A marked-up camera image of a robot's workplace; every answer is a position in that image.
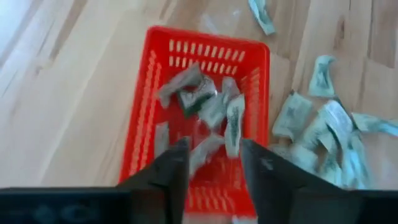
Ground red plastic slotted basket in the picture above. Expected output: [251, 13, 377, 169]
[118, 25, 271, 218]

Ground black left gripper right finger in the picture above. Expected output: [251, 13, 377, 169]
[241, 138, 346, 224]

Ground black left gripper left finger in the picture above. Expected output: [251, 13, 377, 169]
[117, 136, 191, 224]

